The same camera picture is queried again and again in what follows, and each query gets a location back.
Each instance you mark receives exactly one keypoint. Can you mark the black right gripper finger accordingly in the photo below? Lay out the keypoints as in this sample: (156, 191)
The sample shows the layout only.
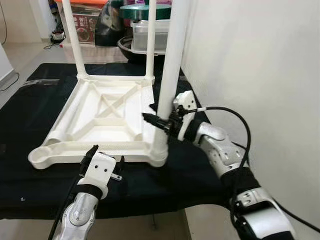
(156, 122)
(154, 107)

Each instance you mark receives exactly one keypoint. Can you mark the dark glass pan lid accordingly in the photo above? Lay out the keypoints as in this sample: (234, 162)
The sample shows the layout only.
(107, 27)

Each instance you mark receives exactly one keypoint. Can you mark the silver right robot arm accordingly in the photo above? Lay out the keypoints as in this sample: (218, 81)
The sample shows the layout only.
(220, 147)

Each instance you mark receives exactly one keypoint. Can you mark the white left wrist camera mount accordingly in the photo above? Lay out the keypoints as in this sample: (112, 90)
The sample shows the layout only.
(100, 170)

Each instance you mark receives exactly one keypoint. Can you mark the orange-lid box with red poster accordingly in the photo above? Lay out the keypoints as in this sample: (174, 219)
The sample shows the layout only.
(90, 25)

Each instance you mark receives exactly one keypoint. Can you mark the white plastic table top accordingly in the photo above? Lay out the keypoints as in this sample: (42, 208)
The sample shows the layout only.
(100, 125)

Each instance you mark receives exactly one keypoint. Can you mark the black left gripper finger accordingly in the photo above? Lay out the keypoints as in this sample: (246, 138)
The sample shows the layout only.
(92, 152)
(121, 165)

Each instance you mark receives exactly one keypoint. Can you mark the black tablecloth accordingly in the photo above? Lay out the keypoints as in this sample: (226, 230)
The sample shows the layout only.
(30, 115)

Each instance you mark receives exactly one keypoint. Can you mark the green pot lid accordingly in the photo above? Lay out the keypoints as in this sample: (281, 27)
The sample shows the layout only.
(135, 12)

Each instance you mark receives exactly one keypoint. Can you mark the black wok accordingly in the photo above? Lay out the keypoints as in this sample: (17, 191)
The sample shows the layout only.
(127, 52)

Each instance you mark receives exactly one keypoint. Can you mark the grey upright vacuum cleaner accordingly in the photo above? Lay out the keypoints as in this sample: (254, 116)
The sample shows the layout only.
(57, 36)

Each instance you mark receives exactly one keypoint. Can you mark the pink fleece cover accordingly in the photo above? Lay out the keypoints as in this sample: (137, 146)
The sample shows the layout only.
(105, 54)

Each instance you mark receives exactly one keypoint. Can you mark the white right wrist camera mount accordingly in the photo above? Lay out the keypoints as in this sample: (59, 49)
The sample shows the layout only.
(186, 102)

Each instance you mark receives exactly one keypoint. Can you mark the narrow clear tape strip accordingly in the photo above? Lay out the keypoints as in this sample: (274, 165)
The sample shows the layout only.
(40, 82)

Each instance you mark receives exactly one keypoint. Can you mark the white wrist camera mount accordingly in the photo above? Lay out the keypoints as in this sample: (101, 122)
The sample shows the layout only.
(186, 102)
(100, 170)

